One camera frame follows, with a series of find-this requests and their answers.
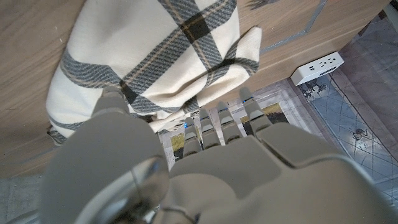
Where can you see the beige plaid scarf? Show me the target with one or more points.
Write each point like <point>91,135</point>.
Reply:
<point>140,46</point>

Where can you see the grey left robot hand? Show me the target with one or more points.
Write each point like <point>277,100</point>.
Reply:
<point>233,180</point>

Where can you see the white power strip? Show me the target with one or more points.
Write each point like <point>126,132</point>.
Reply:
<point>317,68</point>

